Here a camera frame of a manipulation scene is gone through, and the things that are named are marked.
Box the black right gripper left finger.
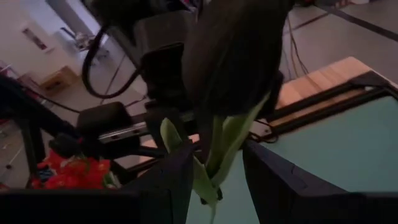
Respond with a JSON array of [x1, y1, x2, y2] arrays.
[[0, 144, 195, 224]]

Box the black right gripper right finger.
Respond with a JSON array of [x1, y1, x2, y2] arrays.
[[242, 139, 398, 224]]

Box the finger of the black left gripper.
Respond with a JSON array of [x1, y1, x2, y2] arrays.
[[77, 101, 134, 138], [146, 107, 187, 150]]

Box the red flower sprig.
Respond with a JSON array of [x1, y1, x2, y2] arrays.
[[30, 148, 121, 190]]

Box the long green stem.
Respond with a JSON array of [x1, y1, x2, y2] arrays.
[[160, 0, 295, 224]]

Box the brown cardboard box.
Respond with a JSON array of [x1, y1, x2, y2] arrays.
[[40, 67, 78, 94]]

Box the teal table mat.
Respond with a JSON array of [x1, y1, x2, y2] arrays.
[[186, 96, 398, 224]]

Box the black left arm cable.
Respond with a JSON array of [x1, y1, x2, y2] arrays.
[[81, 26, 142, 100]]

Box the black floor cable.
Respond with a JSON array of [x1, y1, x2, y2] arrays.
[[284, 15, 308, 75]]

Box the black aluminium table frame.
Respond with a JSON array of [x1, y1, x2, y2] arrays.
[[124, 70, 398, 175]]

